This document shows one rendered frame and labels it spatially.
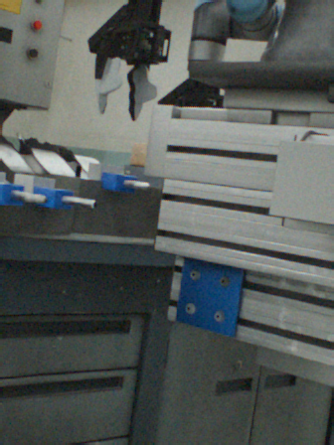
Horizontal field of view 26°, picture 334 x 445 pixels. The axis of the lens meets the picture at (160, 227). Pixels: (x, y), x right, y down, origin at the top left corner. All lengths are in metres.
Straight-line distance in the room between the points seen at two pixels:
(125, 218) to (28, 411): 0.35
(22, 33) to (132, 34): 0.96
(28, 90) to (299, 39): 1.40
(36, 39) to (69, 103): 8.24
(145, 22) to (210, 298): 0.49
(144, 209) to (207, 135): 0.42
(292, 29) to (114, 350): 0.66
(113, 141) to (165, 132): 8.84
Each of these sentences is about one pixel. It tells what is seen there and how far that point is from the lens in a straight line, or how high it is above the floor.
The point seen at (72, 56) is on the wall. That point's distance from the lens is 10.52.
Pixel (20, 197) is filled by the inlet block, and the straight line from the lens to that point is 0.95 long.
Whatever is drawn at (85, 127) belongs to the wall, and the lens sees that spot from 10.10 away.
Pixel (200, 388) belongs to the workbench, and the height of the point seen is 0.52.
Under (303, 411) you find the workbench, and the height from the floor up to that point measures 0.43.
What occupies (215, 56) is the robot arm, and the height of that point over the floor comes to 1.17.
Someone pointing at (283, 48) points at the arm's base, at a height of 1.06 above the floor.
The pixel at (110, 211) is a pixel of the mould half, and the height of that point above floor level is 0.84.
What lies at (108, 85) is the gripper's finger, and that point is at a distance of 1.19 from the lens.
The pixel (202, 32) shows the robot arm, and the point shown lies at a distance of 1.50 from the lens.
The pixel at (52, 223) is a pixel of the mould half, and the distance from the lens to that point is 1.08.
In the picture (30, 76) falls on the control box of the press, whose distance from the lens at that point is 2.14.
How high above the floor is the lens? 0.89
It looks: 3 degrees down
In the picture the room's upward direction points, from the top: 8 degrees clockwise
